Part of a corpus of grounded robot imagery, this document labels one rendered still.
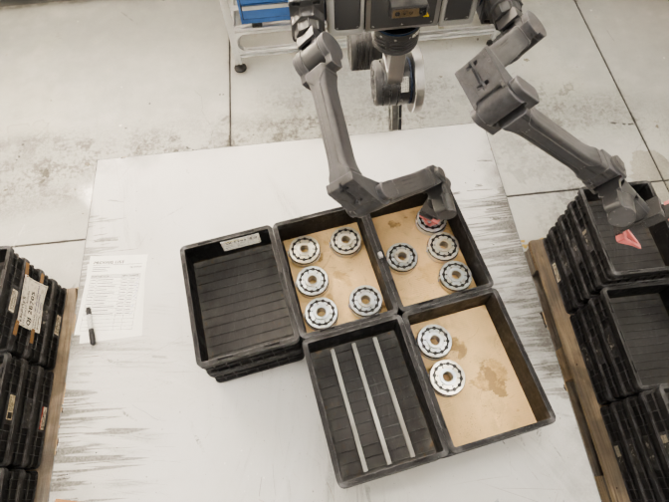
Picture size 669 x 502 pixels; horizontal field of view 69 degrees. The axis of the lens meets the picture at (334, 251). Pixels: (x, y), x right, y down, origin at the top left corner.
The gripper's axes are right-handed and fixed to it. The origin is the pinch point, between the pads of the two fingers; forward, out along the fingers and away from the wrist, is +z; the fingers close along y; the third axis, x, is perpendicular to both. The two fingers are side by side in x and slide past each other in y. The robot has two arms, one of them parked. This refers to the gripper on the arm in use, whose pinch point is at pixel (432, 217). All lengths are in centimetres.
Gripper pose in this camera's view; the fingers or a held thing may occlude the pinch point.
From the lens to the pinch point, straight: 167.9
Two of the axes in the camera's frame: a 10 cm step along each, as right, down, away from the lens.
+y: 5.2, -7.7, 3.7
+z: 0.4, 4.5, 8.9
